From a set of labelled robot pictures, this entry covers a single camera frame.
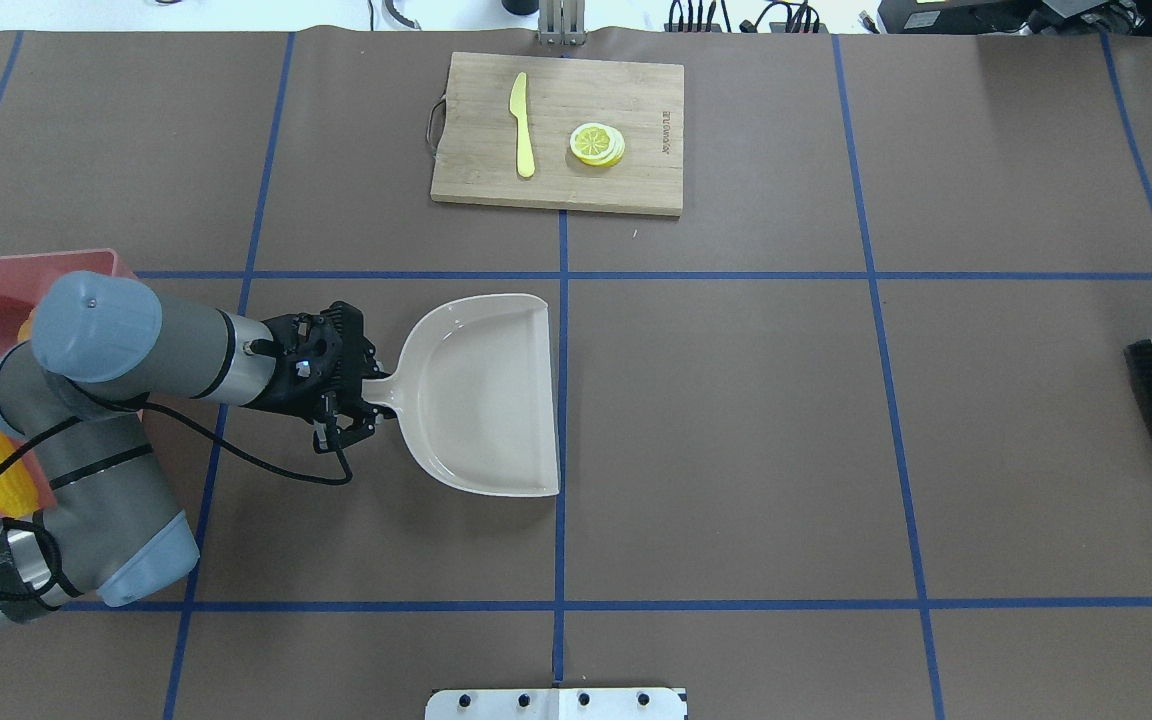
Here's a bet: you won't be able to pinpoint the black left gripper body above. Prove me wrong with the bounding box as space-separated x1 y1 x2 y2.
247 301 379 420

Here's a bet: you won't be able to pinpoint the yellow plastic knife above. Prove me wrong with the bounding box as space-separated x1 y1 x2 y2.
508 71 536 179

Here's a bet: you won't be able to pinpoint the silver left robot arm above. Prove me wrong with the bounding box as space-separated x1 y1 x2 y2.
0 272 381 629

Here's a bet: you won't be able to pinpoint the beige plastic dustpan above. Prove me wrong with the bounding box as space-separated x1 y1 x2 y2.
362 293 561 498

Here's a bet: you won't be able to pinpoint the bamboo cutting board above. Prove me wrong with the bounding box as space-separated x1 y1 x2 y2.
430 53 685 217

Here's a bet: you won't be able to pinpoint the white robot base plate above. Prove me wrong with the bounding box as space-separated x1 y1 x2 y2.
424 687 689 719

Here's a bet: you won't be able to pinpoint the aluminium frame post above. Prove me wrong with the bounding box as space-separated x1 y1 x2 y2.
538 0 588 47

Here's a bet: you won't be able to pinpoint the black power strip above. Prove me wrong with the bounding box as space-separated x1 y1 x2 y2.
660 1 828 35

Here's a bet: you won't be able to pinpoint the yellow lemon slices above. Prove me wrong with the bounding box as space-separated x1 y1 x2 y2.
568 122 627 167

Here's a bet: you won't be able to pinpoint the black monitor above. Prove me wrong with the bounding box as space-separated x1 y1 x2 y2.
877 1 1152 37

